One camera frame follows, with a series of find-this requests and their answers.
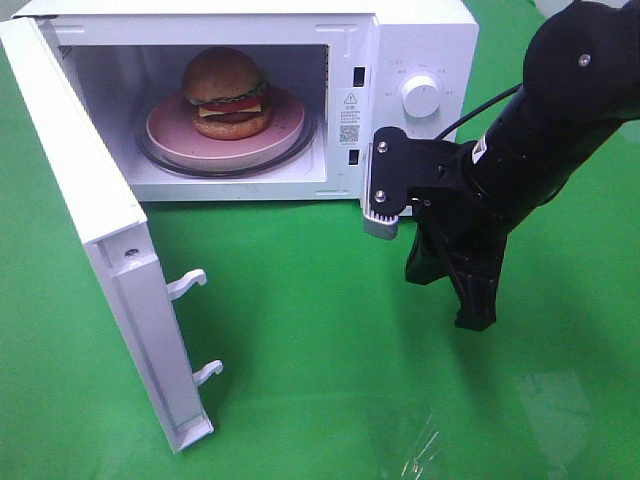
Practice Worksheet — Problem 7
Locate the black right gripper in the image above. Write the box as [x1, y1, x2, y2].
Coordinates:
[405, 140, 565, 331]

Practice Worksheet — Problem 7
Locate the burger with brown bun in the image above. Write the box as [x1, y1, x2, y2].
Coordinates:
[182, 47, 272, 141]

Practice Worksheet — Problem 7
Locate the pink round plate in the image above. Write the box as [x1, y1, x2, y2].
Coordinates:
[141, 87, 315, 176]

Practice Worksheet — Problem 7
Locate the white microwave door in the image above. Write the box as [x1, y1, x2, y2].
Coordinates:
[1, 17, 214, 452]

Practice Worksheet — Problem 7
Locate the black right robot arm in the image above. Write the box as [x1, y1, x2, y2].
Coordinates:
[405, 1, 639, 331]

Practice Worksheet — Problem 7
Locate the upper white microwave knob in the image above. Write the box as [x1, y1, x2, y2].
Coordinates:
[401, 72, 442, 118]

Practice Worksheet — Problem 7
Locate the lower white door latch hook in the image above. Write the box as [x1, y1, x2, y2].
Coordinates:
[192, 360, 224, 387]

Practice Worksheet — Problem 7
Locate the white door latch hook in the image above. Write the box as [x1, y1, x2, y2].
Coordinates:
[166, 268, 207, 301]
[192, 360, 224, 387]

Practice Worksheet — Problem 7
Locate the upper white door latch hook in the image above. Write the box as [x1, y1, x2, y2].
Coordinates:
[166, 268, 207, 301]

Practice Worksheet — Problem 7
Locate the white microwave oven body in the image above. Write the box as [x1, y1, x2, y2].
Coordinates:
[10, 1, 478, 201]

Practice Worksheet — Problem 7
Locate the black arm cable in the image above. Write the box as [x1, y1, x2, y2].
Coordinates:
[434, 82, 526, 144]

